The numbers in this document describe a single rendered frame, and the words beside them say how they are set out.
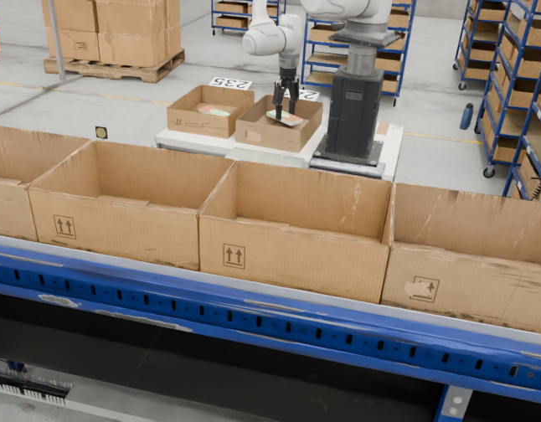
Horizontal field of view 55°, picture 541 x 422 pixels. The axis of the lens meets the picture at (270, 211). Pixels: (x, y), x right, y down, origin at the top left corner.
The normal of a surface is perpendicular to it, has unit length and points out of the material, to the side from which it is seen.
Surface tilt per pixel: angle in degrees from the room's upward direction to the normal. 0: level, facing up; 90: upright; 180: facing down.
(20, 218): 90
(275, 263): 91
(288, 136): 91
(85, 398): 0
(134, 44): 92
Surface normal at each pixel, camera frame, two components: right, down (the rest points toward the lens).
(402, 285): -0.24, 0.48
